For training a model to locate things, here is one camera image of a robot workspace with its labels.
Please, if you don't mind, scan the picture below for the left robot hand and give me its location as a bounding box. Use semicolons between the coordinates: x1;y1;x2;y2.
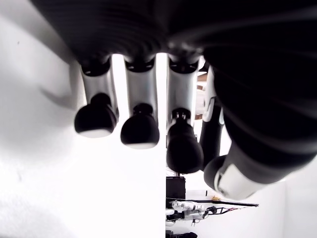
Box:
31;0;317;201

